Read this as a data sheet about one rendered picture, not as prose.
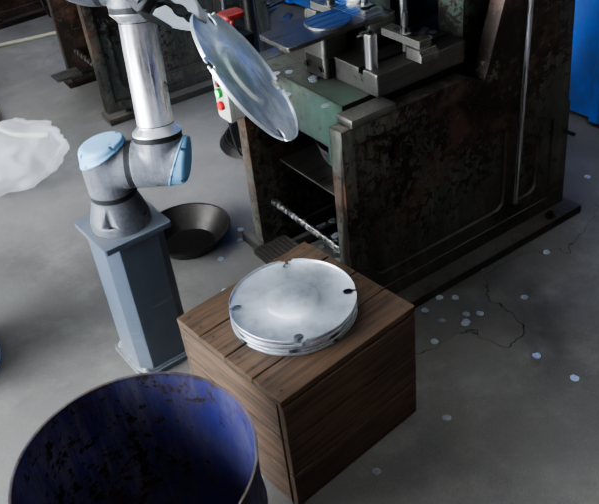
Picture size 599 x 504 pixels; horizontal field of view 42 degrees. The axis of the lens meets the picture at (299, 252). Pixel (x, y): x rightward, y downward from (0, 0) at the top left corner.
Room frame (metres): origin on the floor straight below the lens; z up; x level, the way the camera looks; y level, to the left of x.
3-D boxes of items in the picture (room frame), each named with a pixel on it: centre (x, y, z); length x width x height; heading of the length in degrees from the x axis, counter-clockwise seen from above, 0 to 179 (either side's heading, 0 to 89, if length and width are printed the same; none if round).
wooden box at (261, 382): (1.35, 0.03, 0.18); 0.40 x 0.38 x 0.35; 127
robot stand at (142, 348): (1.67, 0.44, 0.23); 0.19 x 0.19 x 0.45; 33
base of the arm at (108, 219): (1.67, 0.44, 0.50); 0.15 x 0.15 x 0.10
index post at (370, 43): (1.84, -0.24, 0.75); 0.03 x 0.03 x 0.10; 31
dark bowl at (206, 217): (2.18, 0.37, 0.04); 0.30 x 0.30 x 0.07
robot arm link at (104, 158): (1.67, 0.43, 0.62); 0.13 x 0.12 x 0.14; 84
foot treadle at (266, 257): (1.98, -0.14, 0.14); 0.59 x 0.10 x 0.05; 121
